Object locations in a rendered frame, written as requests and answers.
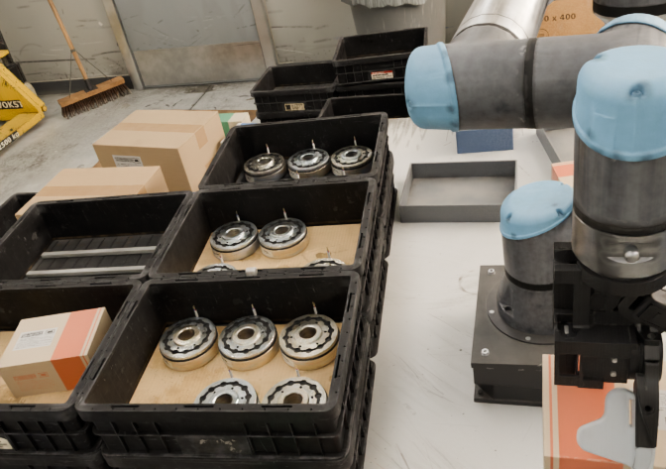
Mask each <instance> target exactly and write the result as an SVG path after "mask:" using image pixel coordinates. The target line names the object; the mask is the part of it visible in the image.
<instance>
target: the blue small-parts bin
mask: <svg viewBox="0 0 666 469"><path fill-rule="evenodd" d="M456 143H457V154H468V153H480V152H494V151H507V150H513V129H483V130H459V131H458V132H456Z"/></svg>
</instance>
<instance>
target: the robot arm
mask: <svg viewBox="0 0 666 469"><path fill-rule="evenodd" d="M553 1H556V0H474V2H473V4H472V5H471V7H470V9H469V11H468V12H467V14H466V16H465V18H464V19H463V21H462V23H461V25H460V26H459V28H458V30H457V32H456V34H455V35H454V37H453V39H452V41H451V42H450V44H443V43H442V42H438V43H437V44H436V45H431V46H423V47H418V48H416V49H415V50H414V51H413V52H412V53H411V55H410V56H409V59H408V61H407V65H406V70H405V79H404V92H405V101H406V107H407V111H408V114H409V116H410V118H411V120H412V122H413V123H414V124H415V125H416V126H417V127H419V128H421V129H427V130H451V131H452V132H458V131H459V130H483V129H563V128H575V133H574V175H573V187H571V186H570V185H569V184H564V183H563V182H562V181H557V180H541V181H536V182H532V183H528V184H526V185H523V186H521V187H520V188H519V189H517V190H514V191H513V192H512V193H510V194H509V195H508V196H507V197H506V199H505V200H504V201H503V203H502V205H501V208H500V224H499V231H500V234H501V240H502V251H503V262H504V274H503V277H502V280H501V283H500V286H499V291H498V309H499V314H500V316H501V318H502V319H503V320H504V321H505V322H506V323H507V324H509V325H510V326H511V327H513V328H515V329H517V330H519V331H522V332H525V333H529V334H535V335H552V334H554V385H559V386H576V387H578V388H585V389H602V390H603V389H604V382H605V383H622V384H627V380H634V382H633V391H631V390H629V389H627V388H614V389H612V390H610V391H609V392H608V393H607V395H606V398H605V412H604V414H603V416H602V417H601V418H599V419H597V420H594V421H591V422H589V423H586V424H584V425H582V426H580V427H579V428H578V430H577V442H578V444H579V446H580V447H581V448H582V449H583V450H585V451H587V452H590V453H593V454H596V455H599V456H602V457H604V458H607V459H610V460H613V461H616V462H619V463H622V464H625V465H627V466H629V467H631V469H653V466H654V460H655V451H656V447H657V434H658V422H659V381H660V380H661V377H662V370H663V339H662V334H661V333H663V332H666V0H593V13H594V14H595V15H596V16H597V17H598V18H599V19H601V20H602V21H603V22H604V23H605V25H604V26H603V27H602V28H601V29H600V30H599V31H598V32H597V33H596V34H586V35H572V36H558V37H543V38H537V35H538V32H539V29H540V26H541V23H542V20H543V17H544V14H545V11H546V8H547V6H548V5H549V4H550V3H552V2H553ZM579 355H580V369H579V371H578V364H579ZM629 400H631V424H629Z"/></svg>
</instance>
